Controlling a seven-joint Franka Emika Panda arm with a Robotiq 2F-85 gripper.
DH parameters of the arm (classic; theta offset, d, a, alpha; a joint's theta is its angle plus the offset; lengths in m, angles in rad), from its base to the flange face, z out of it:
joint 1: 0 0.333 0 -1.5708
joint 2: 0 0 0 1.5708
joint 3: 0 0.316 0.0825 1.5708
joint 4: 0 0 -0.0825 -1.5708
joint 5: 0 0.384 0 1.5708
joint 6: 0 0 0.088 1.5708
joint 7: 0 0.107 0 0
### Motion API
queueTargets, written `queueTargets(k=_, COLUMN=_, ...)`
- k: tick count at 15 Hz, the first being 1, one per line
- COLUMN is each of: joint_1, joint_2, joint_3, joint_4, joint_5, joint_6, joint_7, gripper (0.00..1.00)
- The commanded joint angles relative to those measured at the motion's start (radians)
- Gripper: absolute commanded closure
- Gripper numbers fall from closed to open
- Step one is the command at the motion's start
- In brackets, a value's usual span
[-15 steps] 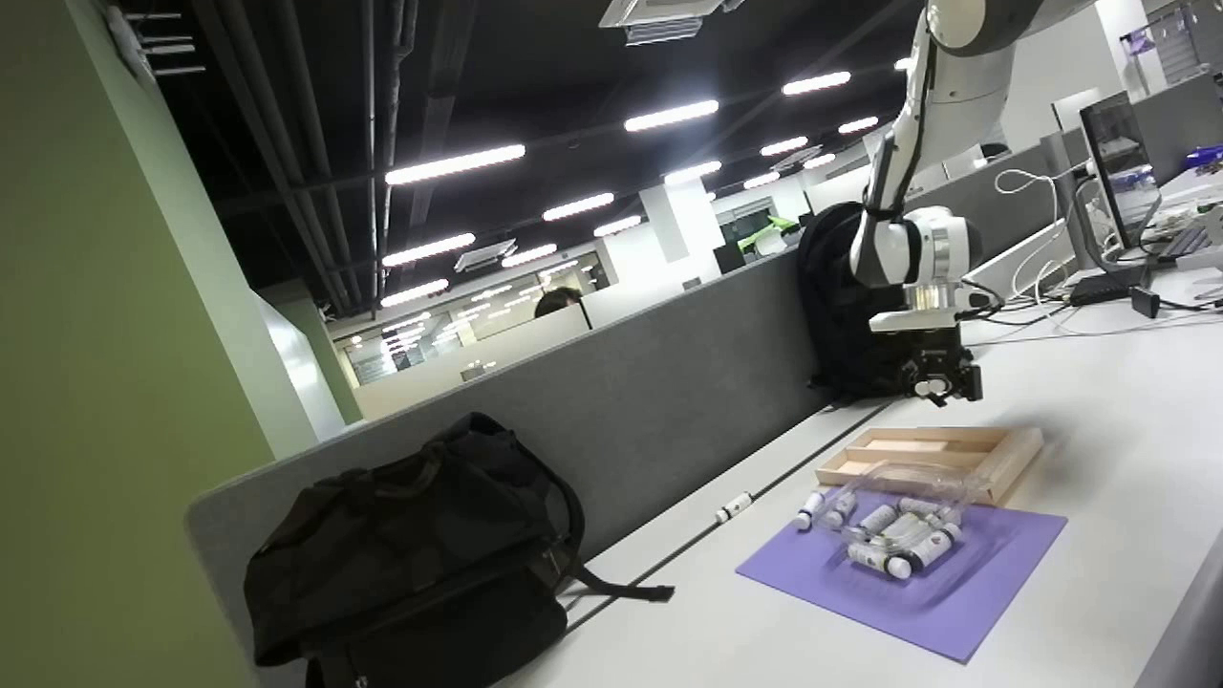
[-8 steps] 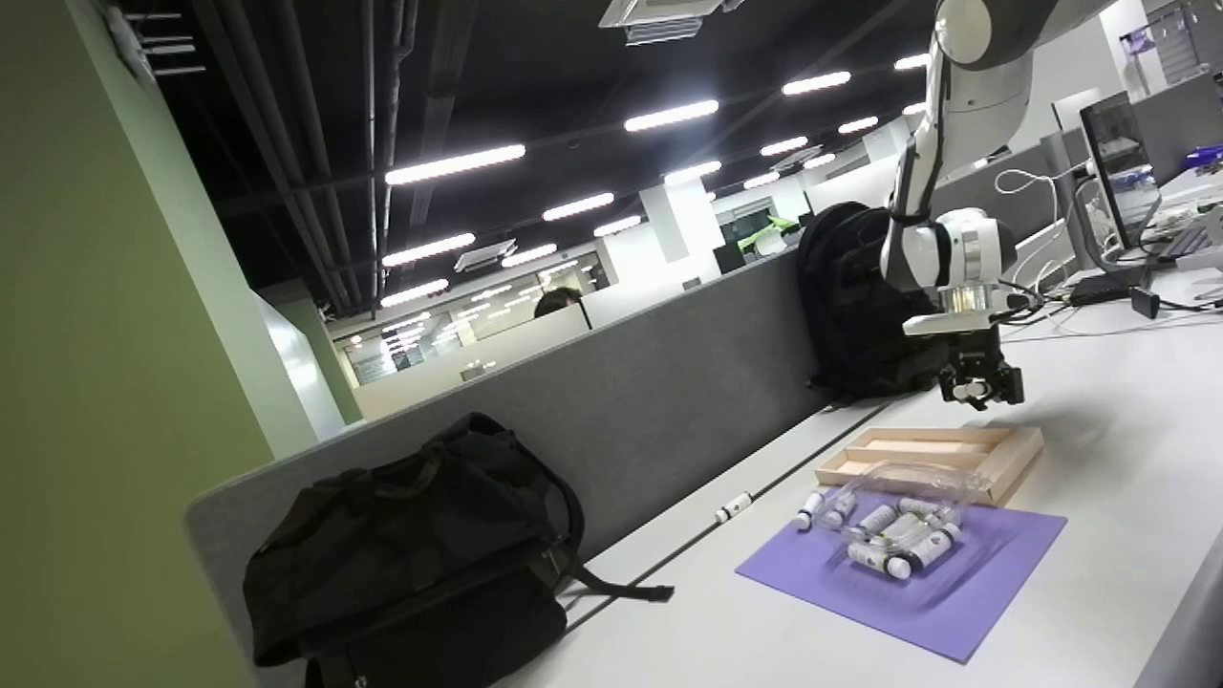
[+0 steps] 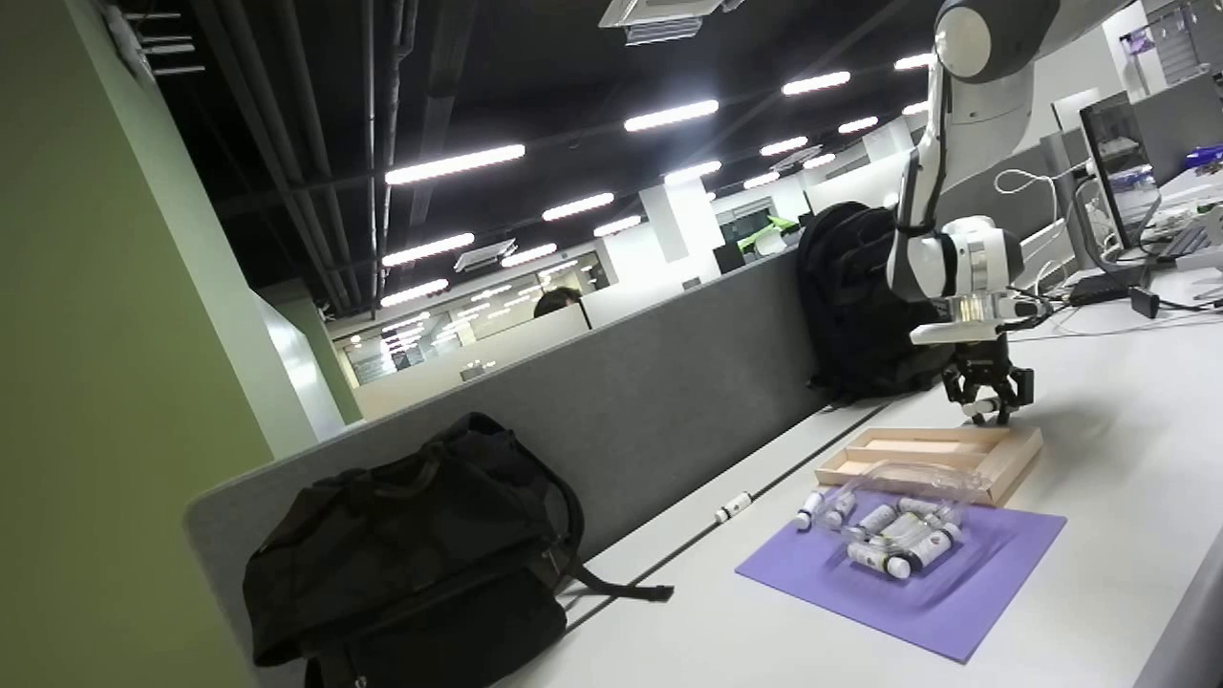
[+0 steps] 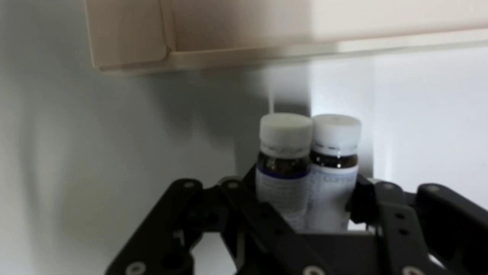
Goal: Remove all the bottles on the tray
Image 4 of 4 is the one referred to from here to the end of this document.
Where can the light wooden tray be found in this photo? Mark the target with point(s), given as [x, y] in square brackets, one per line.
[285, 25]

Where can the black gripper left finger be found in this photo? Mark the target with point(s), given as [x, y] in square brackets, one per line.
[245, 224]

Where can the white capped small bottle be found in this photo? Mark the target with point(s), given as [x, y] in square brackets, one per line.
[336, 178]
[285, 173]

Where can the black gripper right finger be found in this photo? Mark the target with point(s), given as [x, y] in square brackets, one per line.
[437, 230]

